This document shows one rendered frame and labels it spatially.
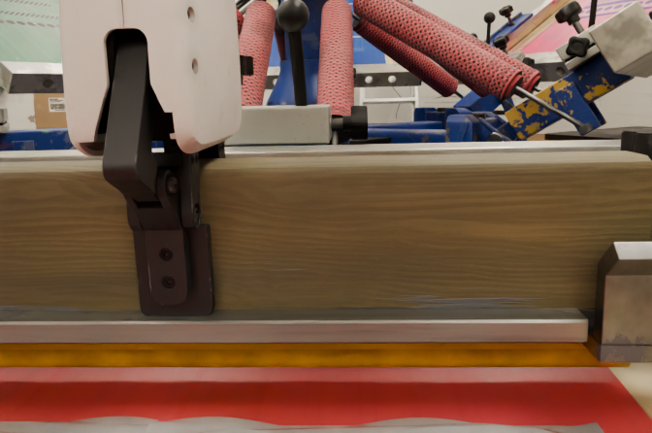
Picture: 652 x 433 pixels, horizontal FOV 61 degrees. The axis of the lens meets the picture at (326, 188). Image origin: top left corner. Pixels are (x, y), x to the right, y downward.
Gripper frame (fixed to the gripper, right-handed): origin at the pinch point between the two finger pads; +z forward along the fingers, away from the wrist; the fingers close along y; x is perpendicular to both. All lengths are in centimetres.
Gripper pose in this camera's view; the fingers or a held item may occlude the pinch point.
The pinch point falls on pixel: (188, 255)
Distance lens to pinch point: 26.6
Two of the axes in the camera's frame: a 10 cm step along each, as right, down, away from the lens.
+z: 0.3, 9.8, 1.8
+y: -0.5, 1.8, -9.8
